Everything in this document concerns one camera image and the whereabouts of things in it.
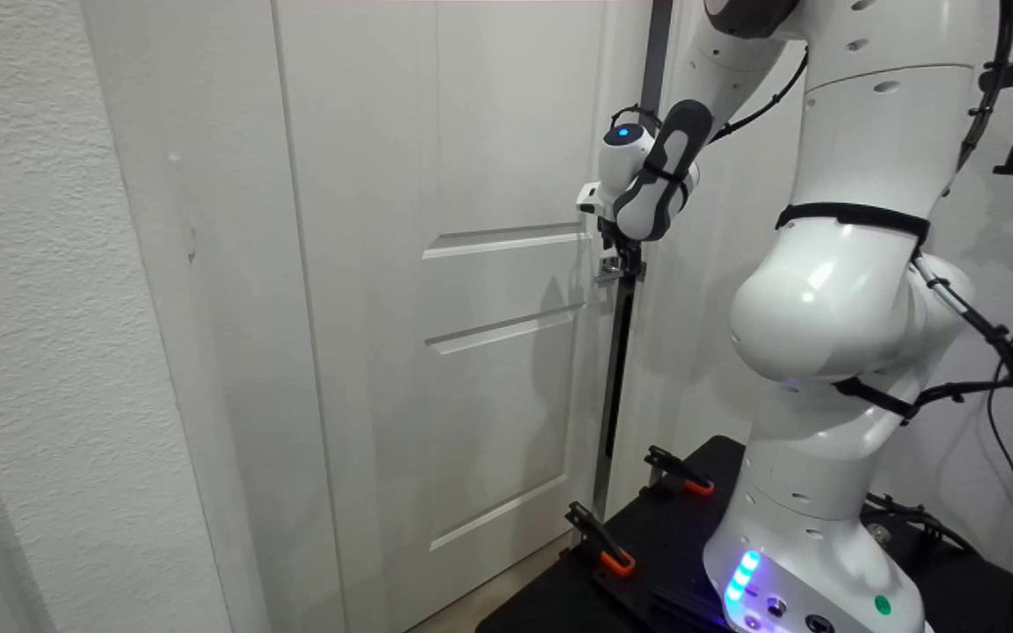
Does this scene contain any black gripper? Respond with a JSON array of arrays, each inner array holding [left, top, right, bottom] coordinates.
[[596, 209, 648, 267]]

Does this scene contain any chrome door lever handle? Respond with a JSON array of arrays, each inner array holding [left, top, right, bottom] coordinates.
[[596, 249, 648, 289]]

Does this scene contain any white panelled door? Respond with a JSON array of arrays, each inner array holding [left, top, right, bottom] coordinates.
[[271, 0, 620, 633]]

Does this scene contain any black clamp orange tip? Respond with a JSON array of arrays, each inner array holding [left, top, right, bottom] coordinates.
[[639, 443, 722, 501], [563, 500, 639, 581]]

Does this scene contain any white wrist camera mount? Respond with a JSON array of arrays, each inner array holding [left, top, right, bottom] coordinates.
[[573, 177, 609, 216]]

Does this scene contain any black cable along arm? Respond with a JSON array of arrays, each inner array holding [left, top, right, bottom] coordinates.
[[709, 0, 1013, 430]]

